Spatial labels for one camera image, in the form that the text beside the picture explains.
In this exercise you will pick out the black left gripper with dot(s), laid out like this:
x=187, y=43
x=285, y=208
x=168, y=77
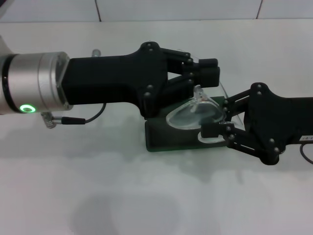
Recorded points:
x=110, y=78

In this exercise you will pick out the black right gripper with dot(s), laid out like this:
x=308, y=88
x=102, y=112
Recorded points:
x=276, y=122

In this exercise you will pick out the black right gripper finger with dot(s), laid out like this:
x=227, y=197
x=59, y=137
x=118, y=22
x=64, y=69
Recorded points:
x=207, y=77
x=207, y=63

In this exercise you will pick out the clear white glasses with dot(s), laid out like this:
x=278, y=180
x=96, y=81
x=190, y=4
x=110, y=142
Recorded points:
x=193, y=117

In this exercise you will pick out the green glasses case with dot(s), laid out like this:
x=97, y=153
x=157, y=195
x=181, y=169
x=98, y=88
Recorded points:
x=171, y=139

